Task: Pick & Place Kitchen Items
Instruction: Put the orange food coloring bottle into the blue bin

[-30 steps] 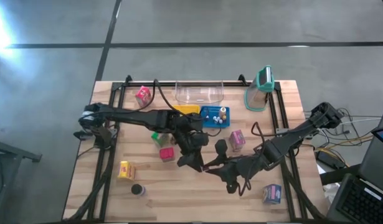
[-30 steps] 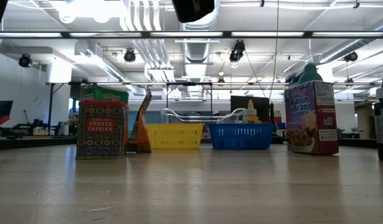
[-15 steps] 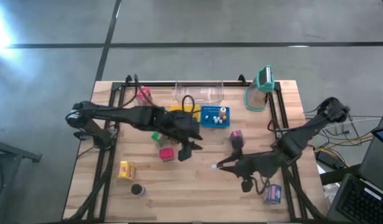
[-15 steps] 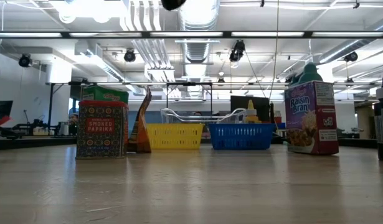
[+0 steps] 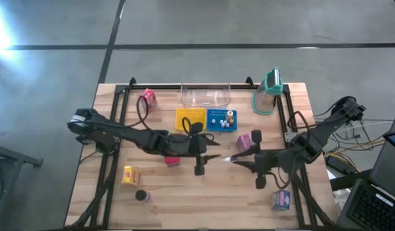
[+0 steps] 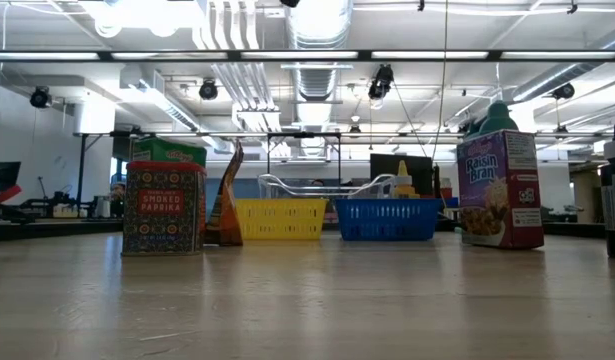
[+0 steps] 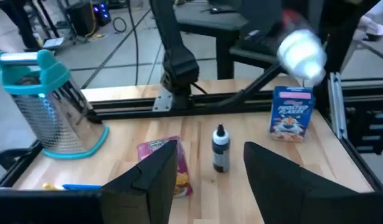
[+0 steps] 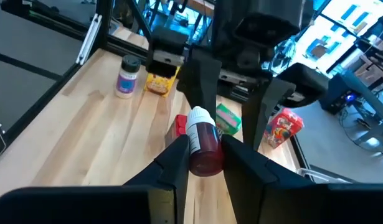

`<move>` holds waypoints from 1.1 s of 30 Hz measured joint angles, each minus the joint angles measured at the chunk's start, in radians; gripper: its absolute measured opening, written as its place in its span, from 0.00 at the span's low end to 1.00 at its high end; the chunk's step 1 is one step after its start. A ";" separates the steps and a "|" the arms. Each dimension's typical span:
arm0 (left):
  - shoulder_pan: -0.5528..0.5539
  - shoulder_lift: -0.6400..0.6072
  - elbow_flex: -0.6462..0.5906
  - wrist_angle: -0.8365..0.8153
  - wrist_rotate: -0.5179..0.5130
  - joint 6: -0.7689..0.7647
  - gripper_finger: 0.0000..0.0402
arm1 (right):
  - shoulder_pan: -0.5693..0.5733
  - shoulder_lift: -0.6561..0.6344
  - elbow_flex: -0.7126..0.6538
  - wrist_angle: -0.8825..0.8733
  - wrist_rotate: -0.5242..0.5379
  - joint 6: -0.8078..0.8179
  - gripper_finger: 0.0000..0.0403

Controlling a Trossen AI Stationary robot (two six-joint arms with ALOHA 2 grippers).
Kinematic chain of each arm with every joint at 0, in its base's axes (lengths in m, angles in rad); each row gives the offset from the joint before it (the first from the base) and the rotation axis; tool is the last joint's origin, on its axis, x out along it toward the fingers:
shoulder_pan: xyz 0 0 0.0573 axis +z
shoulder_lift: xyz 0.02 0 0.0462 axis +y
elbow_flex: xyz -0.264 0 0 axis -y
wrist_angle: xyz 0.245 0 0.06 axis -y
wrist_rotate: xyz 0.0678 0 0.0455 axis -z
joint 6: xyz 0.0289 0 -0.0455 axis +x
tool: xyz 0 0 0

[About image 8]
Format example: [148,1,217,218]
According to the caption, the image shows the small red cereal box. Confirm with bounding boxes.
[262,108,305,149]

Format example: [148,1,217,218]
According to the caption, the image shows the yellow and red box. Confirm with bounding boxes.
[143,67,180,98]

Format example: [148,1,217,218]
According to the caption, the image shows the small brown dropper bottle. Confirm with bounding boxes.
[185,105,225,177]

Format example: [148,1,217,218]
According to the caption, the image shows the black box blue light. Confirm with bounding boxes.
[320,73,359,116]

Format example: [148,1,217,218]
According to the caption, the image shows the smoked paprika tin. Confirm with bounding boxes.
[164,113,189,147]

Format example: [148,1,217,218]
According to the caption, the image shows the green cereal box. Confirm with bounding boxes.
[215,103,242,136]

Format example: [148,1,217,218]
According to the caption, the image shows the dark jar black lid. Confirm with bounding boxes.
[115,54,142,100]

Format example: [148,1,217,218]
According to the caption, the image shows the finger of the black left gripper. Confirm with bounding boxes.
[177,48,223,122]
[240,77,297,151]

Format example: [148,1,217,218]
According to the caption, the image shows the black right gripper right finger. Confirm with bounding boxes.
[221,134,383,224]

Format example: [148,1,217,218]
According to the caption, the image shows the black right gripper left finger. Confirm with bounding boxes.
[0,134,191,224]

